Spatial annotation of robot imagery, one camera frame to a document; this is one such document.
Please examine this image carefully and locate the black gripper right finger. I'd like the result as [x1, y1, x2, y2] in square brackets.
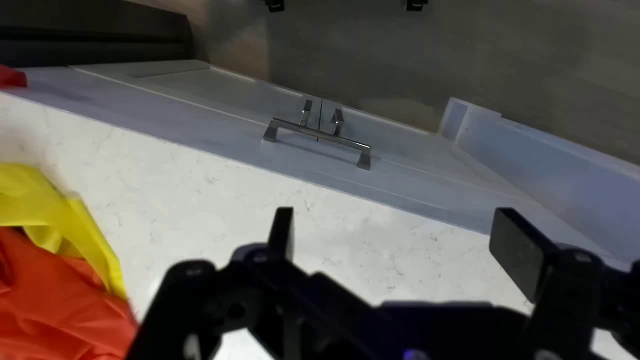
[489, 208, 557, 303]

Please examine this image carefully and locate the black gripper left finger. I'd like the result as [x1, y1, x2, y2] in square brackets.
[267, 208, 294, 260]

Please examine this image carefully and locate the white drawer front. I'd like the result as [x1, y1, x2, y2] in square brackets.
[20, 60, 596, 250]

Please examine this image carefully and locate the yellow plastic bag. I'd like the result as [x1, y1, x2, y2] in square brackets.
[0, 163, 125, 298]

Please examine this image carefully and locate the red plastic bag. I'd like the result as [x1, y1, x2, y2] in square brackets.
[0, 229, 137, 360]

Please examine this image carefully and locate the silver drawer handle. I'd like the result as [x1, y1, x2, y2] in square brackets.
[262, 98, 371, 171]

